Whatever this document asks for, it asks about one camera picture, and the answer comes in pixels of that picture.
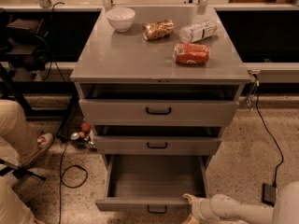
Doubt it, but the grey top drawer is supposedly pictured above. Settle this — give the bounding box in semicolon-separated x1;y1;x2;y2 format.
79;99;238;127

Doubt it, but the black tripod leg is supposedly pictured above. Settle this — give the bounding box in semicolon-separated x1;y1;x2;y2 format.
0;159;45;180

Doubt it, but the red apple on floor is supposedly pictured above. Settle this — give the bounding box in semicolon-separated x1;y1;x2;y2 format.
80;122;91;133

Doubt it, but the grey bottom drawer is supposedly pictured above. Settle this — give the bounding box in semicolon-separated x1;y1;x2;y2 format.
95;155;207;214

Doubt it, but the grey drawer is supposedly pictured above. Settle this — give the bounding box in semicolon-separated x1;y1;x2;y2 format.
95;155;207;214
94;136;221;156
79;99;238;127

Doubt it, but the gold crushed can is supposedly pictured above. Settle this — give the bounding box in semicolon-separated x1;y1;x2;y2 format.
143;20;174;41

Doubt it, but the white bowl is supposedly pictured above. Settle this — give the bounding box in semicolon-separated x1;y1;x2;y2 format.
106;7;135;32

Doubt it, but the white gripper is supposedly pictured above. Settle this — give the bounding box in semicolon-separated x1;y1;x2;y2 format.
182;193;210;224

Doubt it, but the person's beige trouser leg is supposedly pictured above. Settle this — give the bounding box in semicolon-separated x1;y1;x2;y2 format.
0;100;38;166

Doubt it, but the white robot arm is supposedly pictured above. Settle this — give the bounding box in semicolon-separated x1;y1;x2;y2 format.
183;181;299;224

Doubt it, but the black equipment on shelf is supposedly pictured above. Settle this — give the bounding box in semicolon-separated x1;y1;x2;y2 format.
0;9;50;71

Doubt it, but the black adapter cable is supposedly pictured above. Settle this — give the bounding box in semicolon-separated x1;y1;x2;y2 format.
255;87;285;187

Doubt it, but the black looped floor cable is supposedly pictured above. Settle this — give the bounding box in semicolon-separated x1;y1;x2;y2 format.
58;142;89;224

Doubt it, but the silver can on floor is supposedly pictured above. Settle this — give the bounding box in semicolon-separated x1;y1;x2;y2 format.
70;133;80;141

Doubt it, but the grey middle drawer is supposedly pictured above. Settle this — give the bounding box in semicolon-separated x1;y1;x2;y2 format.
94;136;221;156

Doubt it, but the white red sneaker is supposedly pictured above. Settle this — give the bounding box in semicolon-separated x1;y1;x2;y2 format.
18;133;54;167

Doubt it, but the red soda can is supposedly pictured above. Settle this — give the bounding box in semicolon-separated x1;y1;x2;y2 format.
173;43;210;64

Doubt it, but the grey drawer cabinet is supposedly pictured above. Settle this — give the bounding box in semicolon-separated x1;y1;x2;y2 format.
70;5;252;173

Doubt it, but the person's near beige knee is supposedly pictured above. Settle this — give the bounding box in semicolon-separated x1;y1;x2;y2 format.
0;177;46;224

